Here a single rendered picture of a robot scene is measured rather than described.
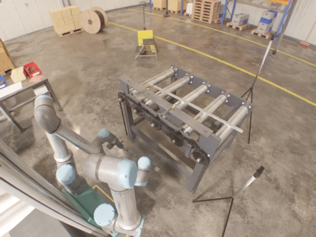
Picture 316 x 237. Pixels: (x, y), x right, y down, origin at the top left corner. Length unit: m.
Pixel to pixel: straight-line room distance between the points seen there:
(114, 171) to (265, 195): 2.28
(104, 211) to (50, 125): 0.65
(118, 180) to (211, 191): 1.83
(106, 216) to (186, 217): 1.22
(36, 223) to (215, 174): 2.09
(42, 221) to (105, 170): 0.98
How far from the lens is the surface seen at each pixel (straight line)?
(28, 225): 1.64
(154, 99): 1.54
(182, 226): 2.18
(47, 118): 1.07
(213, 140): 1.34
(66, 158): 1.51
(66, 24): 8.58
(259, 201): 2.59
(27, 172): 1.08
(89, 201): 1.59
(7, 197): 2.49
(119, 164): 0.67
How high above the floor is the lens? 2.14
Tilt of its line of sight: 46 degrees down
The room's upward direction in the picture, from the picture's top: straight up
